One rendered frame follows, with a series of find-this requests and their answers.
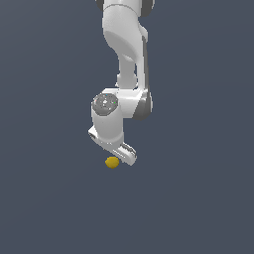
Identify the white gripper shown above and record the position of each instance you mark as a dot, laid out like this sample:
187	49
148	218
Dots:
114	148

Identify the small yellow ball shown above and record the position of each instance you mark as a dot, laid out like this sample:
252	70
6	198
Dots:
112	162

